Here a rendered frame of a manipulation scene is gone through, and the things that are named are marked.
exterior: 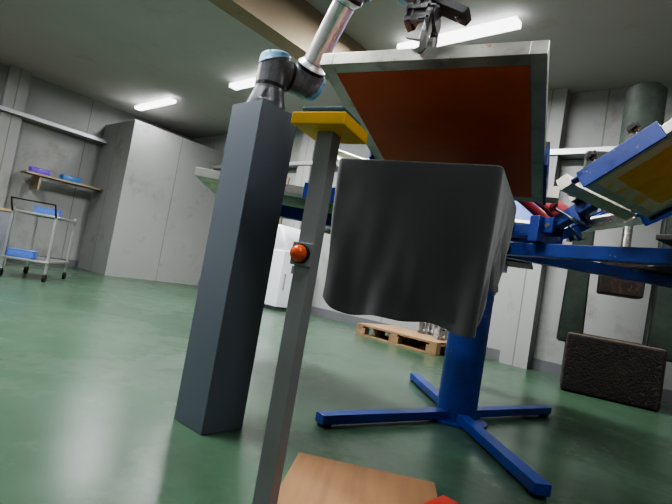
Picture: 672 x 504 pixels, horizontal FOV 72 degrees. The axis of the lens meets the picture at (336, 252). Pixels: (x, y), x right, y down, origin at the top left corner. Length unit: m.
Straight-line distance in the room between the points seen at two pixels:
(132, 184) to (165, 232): 1.04
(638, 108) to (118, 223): 7.47
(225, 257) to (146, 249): 7.33
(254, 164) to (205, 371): 0.75
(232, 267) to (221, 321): 0.19
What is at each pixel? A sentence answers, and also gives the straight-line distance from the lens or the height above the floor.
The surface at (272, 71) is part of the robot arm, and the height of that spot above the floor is 1.33.
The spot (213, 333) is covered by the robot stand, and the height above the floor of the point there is 0.35.
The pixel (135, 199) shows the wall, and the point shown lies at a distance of 8.88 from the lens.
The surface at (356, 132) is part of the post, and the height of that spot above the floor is 0.93.
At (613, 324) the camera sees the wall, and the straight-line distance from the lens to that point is 5.44.
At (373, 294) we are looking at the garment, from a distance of 1.24.
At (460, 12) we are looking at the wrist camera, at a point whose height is 1.32.
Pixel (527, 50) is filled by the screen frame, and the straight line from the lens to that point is 1.24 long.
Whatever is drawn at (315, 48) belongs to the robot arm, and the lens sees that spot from 1.93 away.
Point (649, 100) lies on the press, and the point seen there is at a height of 2.59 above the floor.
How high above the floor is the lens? 0.61
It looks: 3 degrees up
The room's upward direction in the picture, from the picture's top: 10 degrees clockwise
